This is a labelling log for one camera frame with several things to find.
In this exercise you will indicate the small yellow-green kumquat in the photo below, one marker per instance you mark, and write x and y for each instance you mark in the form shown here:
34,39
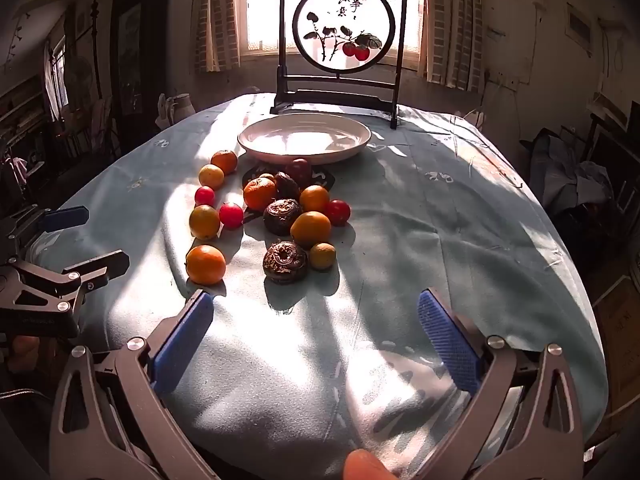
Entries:
322,256

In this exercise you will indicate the white jug with cloth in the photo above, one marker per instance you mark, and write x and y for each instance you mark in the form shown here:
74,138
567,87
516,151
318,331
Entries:
173,109

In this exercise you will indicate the dark water chestnut front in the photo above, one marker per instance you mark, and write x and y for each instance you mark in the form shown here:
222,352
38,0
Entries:
285,263

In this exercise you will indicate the small yellow orange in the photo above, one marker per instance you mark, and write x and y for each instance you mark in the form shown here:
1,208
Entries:
212,176

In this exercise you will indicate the large orange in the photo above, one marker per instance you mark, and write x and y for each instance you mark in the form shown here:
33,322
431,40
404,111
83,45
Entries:
205,265
311,228

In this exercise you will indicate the white round plate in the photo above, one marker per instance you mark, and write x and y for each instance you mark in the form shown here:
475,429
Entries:
317,137

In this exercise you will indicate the left window curtain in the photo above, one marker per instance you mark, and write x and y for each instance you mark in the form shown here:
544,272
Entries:
216,35

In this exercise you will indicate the window curtain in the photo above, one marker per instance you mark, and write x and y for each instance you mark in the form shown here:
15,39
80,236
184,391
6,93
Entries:
216,35
451,52

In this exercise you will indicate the orange fruit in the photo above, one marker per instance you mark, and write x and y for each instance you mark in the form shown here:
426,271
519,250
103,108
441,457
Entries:
314,198

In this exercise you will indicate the dark water chestnut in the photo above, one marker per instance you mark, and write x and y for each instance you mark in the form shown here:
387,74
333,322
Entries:
287,188
280,215
285,263

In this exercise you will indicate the dark clutter pile right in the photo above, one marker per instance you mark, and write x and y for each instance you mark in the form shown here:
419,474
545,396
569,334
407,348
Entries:
586,192

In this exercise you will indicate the light blue tablecloth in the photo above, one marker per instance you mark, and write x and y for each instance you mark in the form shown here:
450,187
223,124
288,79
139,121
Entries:
290,378

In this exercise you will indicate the large bumpy mandarin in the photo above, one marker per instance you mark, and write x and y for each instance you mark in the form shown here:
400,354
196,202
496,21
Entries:
259,193

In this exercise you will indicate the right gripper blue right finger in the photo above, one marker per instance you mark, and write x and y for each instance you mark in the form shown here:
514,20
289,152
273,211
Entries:
523,419

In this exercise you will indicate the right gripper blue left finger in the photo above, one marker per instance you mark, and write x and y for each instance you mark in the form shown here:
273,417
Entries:
109,419

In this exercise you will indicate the dark red plum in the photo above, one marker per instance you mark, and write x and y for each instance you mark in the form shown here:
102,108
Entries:
300,170

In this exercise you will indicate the dark water chestnut back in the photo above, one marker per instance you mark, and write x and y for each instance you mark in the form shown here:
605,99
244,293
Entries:
287,188

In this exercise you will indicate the right window curtain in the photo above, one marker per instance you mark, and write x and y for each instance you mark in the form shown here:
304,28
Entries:
451,52

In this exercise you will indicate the person's left hand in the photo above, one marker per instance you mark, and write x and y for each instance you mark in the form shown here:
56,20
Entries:
24,354

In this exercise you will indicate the person's right hand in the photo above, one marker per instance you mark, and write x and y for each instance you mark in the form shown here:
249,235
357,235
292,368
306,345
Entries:
362,465

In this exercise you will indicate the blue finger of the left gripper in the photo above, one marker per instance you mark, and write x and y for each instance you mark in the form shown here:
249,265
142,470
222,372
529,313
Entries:
98,271
66,218

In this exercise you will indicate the round painted table screen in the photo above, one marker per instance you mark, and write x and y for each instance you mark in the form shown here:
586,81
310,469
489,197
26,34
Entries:
341,52

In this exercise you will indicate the yellow-orange fruit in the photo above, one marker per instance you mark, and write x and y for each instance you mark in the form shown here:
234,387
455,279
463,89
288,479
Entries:
204,222

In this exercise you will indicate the red cherry tomato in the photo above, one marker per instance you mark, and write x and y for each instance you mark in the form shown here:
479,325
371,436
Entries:
338,212
204,195
231,216

